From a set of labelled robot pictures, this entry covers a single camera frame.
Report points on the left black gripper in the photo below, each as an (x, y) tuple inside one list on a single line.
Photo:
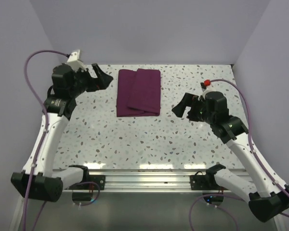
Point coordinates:
[(101, 82)]

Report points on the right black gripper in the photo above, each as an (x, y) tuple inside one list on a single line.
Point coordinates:
[(190, 100)]

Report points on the purple cloth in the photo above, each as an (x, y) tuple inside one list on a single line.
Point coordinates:
[(139, 93)]

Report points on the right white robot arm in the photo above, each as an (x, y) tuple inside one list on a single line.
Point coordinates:
[(267, 195)]

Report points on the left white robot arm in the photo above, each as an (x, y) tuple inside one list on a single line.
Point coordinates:
[(37, 180)]

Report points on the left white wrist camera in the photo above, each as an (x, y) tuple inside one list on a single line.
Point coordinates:
[(74, 61)]

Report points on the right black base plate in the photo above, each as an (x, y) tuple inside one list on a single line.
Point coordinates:
[(202, 183)]

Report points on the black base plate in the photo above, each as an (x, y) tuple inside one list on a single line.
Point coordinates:
[(202, 183), (99, 180)]

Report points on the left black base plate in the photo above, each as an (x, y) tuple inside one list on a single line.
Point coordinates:
[(99, 180)]

